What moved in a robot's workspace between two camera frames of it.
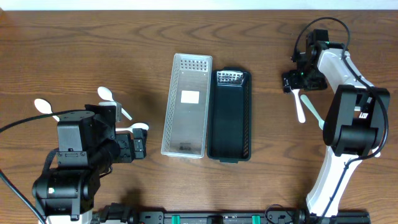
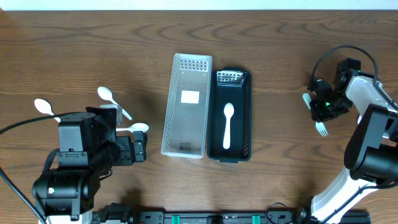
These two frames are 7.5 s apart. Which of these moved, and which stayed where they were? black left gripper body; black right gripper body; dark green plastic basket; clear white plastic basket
Moved: black right gripper body
Stayed: black left gripper body; dark green plastic basket; clear white plastic basket
